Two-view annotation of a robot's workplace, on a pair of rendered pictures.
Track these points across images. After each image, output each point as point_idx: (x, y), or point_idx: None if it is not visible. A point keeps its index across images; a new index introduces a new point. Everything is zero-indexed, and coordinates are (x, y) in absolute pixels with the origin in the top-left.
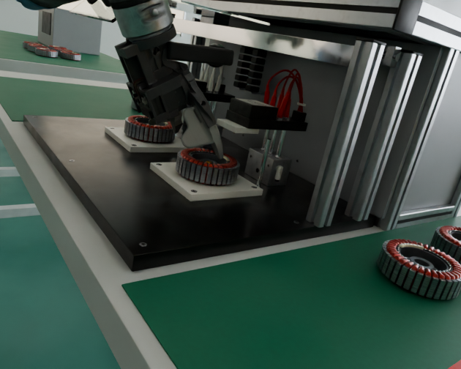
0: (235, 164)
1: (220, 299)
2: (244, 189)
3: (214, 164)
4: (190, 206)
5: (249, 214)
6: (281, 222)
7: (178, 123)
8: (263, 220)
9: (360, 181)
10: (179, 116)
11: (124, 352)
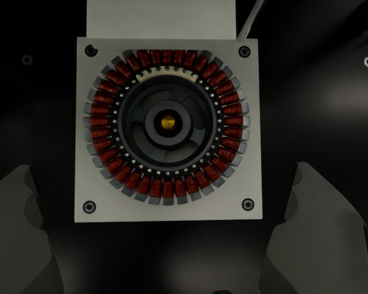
0: (226, 76)
1: None
2: (256, 85)
3: (231, 146)
4: (276, 224)
5: (324, 130)
6: (364, 93)
7: (32, 186)
8: (351, 122)
9: None
10: (36, 203)
11: None
